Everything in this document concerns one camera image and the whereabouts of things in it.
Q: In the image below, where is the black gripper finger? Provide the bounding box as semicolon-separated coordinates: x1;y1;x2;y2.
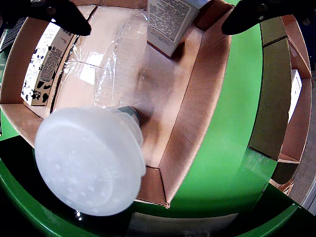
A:
0;0;92;37
221;0;316;35

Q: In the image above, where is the red and white carton box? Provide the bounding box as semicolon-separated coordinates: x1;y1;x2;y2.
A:
147;0;210;59

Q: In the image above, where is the white bottle with blue label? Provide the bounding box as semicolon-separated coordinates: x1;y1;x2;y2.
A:
34;105;146;217

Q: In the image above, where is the cow print carton box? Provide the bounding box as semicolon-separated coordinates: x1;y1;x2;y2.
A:
20;22;79;107

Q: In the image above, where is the two-compartment cardboard box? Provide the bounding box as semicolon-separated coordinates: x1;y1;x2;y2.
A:
248;14;313;165

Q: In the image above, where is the long white carton box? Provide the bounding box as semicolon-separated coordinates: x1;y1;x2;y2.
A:
287;69;303;124

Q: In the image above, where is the shallow cardboard tray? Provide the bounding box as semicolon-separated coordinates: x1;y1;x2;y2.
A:
0;0;235;208

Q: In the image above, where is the black keyboard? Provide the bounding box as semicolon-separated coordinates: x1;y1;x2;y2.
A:
0;16;25;52

